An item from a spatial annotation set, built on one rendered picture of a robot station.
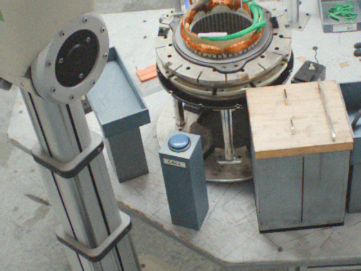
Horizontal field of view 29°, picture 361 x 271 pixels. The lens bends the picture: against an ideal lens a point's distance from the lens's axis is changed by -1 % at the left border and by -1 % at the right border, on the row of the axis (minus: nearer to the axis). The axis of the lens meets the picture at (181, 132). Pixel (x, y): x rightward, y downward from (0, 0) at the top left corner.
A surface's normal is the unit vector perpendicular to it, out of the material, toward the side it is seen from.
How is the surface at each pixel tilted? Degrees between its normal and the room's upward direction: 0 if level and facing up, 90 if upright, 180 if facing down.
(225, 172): 0
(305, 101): 0
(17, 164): 0
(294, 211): 90
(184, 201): 90
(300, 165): 90
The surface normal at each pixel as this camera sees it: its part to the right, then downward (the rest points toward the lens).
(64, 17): 0.77, 0.59
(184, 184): -0.36, 0.69
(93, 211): 0.79, 0.38
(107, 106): -0.11, -0.70
